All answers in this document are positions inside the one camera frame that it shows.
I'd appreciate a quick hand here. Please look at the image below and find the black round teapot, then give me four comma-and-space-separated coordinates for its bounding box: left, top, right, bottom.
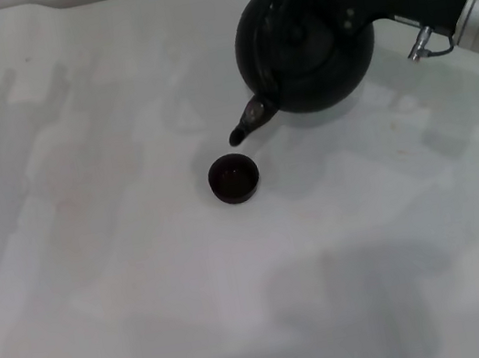
203, 0, 390, 149

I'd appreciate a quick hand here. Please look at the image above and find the dark brown teacup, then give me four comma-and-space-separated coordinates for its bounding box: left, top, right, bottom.
204, 149, 265, 209

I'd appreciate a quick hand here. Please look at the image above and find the right arm cable with connector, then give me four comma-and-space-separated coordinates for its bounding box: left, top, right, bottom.
402, 20, 457, 64

